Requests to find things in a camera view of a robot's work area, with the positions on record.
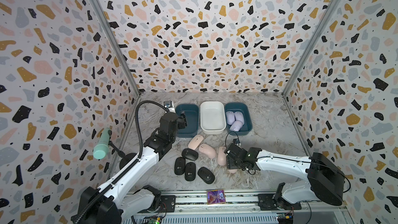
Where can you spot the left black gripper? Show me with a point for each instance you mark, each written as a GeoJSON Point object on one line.
{"type": "Point", "coordinates": [183, 121]}

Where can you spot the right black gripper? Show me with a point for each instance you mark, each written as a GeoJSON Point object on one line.
{"type": "Point", "coordinates": [230, 163]}

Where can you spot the pink mouse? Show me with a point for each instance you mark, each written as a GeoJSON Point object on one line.
{"type": "Point", "coordinates": [221, 157]}
{"type": "Point", "coordinates": [232, 171]}
{"type": "Point", "coordinates": [208, 151]}
{"type": "Point", "coordinates": [195, 142]}

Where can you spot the purple mouse front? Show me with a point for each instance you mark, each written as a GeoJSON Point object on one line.
{"type": "Point", "coordinates": [239, 116]}

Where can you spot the purple mouse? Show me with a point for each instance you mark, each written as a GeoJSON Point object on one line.
{"type": "Point", "coordinates": [236, 126]}
{"type": "Point", "coordinates": [230, 117]}
{"type": "Point", "coordinates": [239, 116]}

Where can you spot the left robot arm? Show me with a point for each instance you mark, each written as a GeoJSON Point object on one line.
{"type": "Point", "coordinates": [109, 203]}

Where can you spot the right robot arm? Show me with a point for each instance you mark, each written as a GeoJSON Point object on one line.
{"type": "Point", "coordinates": [318, 178]}

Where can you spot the left teal storage box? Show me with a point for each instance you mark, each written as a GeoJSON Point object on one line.
{"type": "Point", "coordinates": [191, 112]}

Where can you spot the teal storage box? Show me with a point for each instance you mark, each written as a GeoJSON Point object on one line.
{"type": "Point", "coordinates": [241, 107]}
{"type": "Point", "coordinates": [191, 112]}

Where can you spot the right teal storage box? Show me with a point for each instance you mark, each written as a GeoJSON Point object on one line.
{"type": "Point", "coordinates": [241, 107]}

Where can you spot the white storage box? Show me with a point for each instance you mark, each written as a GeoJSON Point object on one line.
{"type": "Point", "coordinates": [212, 117]}

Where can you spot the black mouse right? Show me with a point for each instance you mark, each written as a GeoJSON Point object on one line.
{"type": "Point", "coordinates": [206, 175]}

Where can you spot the black mouse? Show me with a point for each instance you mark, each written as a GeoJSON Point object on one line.
{"type": "Point", "coordinates": [190, 171]}
{"type": "Point", "coordinates": [206, 175]}
{"type": "Point", "coordinates": [179, 166]}
{"type": "Point", "coordinates": [190, 154]}

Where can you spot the black mouse upper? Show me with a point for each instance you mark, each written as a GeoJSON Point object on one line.
{"type": "Point", "coordinates": [190, 154]}

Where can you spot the colourful small card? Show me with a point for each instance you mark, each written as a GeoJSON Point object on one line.
{"type": "Point", "coordinates": [216, 197]}

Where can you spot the black mouse far left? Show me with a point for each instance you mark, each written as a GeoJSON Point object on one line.
{"type": "Point", "coordinates": [179, 166]}

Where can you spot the black mouse middle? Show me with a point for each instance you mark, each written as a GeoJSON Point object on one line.
{"type": "Point", "coordinates": [190, 171]}

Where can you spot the mint green bottle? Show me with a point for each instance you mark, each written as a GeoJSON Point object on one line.
{"type": "Point", "coordinates": [102, 147]}

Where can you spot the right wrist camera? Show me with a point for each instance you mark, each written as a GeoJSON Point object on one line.
{"type": "Point", "coordinates": [237, 142]}

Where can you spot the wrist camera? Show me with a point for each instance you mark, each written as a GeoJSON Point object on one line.
{"type": "Point", "coordinates": [237, 142]}
{"type": "Point", "coordinates": [170, 106]}

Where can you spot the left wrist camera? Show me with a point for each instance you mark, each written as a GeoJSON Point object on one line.
{"type": "Point", "coordinates": [170, 106]}

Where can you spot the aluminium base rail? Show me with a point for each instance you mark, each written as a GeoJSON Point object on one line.
{"type": "Point", "coordinates": [241, 207]}

